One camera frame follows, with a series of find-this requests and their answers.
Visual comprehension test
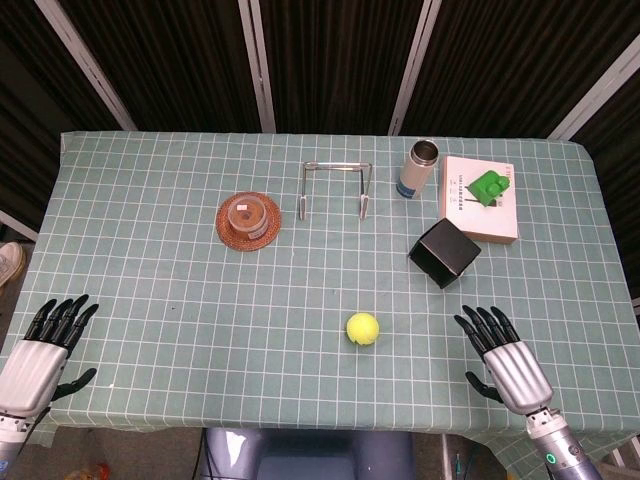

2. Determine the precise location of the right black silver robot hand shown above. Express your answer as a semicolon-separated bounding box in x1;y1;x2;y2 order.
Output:
453;304;555;416

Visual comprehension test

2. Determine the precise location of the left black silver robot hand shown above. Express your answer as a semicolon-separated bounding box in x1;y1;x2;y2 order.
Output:
0;293;100;416

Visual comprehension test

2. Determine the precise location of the yellow tennis ball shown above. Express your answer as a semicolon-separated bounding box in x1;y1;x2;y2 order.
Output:
346;312;381;347

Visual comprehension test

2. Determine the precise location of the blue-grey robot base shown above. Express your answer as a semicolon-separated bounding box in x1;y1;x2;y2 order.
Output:
202;427;416;480

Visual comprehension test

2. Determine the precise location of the black open box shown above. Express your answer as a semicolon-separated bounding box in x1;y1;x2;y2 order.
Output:
408;217;483;290

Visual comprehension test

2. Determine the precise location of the white flat cardboard box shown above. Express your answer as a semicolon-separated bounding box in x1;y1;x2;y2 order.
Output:
438;155;520;246

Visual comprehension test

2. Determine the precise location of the white sneaker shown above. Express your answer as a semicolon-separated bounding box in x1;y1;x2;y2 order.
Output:
0;241;26;289

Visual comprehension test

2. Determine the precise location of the orange packet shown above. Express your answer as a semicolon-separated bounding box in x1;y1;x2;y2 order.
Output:
74;462;110;480

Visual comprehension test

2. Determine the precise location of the green checked tablecloth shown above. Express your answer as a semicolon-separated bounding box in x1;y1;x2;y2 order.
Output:
0;130;640;451

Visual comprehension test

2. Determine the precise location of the green plastic block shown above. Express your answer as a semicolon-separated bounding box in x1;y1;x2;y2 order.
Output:
465;169;512;207

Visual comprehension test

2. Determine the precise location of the white steel thermos bottle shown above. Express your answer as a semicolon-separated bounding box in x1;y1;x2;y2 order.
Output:
397;139;439;200

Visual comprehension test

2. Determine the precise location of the dark ribbed screen panel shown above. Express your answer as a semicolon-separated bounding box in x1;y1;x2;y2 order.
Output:
259;0;426;135
0;0;124;236
59;0;264;134
402;0;640;139

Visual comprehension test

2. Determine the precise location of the clear plastic jar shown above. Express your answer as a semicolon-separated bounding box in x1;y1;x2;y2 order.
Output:
227;195;271;242

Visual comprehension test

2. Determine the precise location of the brown woven coaster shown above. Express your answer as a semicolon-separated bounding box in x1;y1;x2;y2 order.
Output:
215;192;283;253

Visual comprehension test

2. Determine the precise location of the white screen frame post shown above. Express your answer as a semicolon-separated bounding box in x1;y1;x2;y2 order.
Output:
388;0;437;136
34;0;137;132
547;47;640;141
0;209;39;242
237;0;277;134

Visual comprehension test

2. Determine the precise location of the metal wire stand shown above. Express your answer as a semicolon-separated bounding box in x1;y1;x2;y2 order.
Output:
297;160;374;222

